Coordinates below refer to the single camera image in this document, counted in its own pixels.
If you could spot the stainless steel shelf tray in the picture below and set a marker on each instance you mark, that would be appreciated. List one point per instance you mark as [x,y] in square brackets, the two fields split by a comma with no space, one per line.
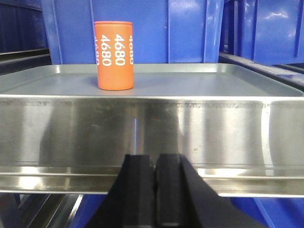
[242,131]

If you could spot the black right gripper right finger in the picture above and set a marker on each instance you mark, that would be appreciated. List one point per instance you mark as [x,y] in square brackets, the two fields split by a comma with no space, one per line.
[185,200]

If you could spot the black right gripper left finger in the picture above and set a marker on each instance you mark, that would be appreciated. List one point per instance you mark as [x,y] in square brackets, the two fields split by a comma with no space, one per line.
[130,203]

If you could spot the orange cylindrical capacitor 4680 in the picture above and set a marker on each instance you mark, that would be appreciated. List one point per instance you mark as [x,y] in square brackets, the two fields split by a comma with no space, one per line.
[114,55]

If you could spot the blue plastic bin right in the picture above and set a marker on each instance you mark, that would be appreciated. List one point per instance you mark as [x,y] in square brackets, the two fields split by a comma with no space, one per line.
[269,32]

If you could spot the blue plastic bin behind tray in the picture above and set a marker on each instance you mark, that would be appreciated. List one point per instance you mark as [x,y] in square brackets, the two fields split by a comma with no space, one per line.
[164,31]

